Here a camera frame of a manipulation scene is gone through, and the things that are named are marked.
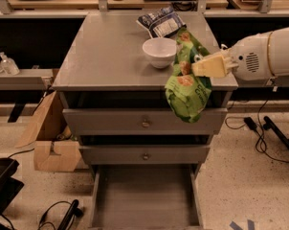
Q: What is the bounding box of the green rice chip bag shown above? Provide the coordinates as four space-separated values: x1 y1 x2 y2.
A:
165 28 211 123

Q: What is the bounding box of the black tray stand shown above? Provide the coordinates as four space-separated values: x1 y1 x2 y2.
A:
0 158 24 215

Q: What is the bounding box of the grey open bottom drawer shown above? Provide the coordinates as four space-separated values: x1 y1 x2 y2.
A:
90 165 204 230

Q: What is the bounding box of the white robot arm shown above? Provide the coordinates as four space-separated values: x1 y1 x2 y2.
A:
191 27 289 81

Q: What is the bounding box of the grey middle drawer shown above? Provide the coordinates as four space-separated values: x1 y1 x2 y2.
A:
79 145 210 165

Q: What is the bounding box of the blue white snack bag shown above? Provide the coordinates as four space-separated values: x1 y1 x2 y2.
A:
137 7 186 38

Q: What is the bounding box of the white ceramic bowl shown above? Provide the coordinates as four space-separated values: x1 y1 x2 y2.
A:
143 37 177 69

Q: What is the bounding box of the black cable with handle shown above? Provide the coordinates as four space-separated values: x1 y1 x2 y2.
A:
37 198 85 230

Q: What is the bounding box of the grey drawer cabinet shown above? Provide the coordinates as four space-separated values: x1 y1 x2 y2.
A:
52 11 239 230

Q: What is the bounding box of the grey top drawer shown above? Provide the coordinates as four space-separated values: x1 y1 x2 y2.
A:
63 108 227 136

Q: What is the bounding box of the clear sanitizer bottle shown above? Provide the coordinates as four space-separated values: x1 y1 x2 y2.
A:
0 52 19 75

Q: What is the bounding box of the black power adapter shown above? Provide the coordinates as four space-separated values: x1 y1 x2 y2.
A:
244 117 257 131

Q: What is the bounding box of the brown cardboard box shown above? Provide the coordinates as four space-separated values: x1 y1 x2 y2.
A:
15 92 81 172

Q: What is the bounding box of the black metal leg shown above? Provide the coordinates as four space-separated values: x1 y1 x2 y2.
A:
263 116 289 149

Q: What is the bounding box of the black floor cable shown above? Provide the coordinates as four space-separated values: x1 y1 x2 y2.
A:
224 99 289 165

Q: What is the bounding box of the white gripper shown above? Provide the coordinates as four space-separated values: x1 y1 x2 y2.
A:
191 33 273 81

